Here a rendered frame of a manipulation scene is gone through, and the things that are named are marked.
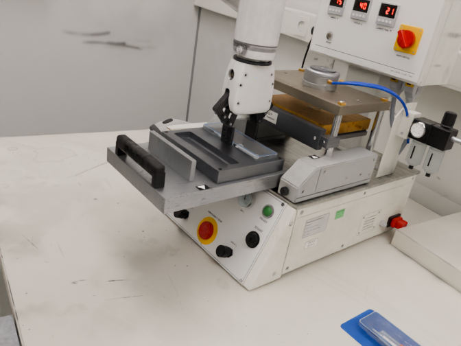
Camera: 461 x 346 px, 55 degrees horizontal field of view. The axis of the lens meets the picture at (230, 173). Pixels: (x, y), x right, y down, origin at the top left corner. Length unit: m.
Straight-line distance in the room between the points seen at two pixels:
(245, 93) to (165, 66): 1.72
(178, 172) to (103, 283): 0.25
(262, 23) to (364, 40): 0.37
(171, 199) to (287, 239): 0.28
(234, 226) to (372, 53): 0.51
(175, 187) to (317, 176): 0.28
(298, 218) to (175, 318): 0.30
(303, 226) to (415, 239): 0.36
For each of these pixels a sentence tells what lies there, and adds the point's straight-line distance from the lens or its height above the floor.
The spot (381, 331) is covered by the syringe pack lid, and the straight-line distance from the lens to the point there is 0.88.
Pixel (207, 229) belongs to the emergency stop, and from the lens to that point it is 0.97.
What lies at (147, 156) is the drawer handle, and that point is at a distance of 0.76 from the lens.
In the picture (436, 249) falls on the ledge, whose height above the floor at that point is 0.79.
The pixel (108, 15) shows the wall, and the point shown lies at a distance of 2.38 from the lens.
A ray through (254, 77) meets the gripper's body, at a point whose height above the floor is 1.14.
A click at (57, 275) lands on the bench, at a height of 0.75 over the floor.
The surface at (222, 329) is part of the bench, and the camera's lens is 0.81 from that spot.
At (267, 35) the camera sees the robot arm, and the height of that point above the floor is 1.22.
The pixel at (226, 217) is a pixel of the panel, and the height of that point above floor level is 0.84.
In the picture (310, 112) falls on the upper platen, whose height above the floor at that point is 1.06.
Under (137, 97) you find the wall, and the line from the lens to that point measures 2.53.
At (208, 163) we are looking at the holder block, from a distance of 0.80.
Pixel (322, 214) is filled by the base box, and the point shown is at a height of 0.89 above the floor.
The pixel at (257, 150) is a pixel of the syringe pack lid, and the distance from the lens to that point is 0.87.
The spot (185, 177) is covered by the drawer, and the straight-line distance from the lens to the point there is 0.78.
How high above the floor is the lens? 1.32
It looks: 25 degrees down
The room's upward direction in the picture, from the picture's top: 10 degrees clockwise
